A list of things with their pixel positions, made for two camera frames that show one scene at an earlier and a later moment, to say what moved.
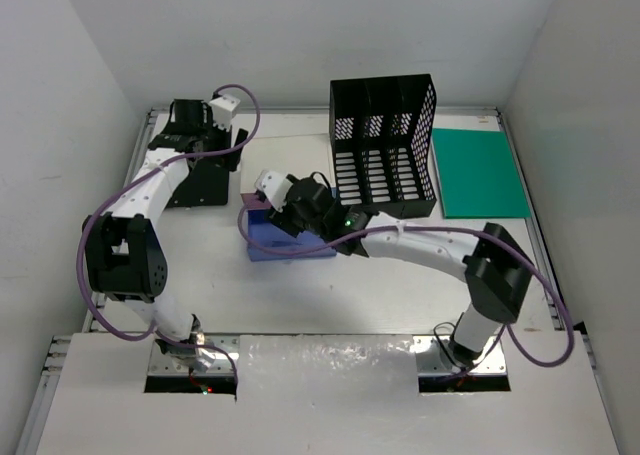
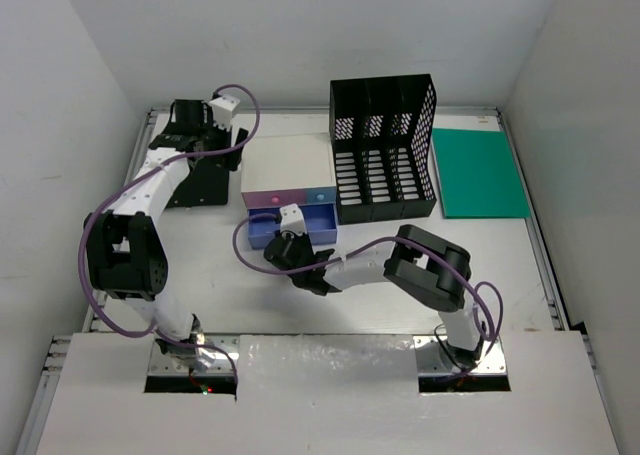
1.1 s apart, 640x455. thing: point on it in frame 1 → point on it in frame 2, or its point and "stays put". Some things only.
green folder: (477, 175) stays put
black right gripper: (284, 219) → (295, 236)
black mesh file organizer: (382, 133) stays put
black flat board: (206, 184) stays put
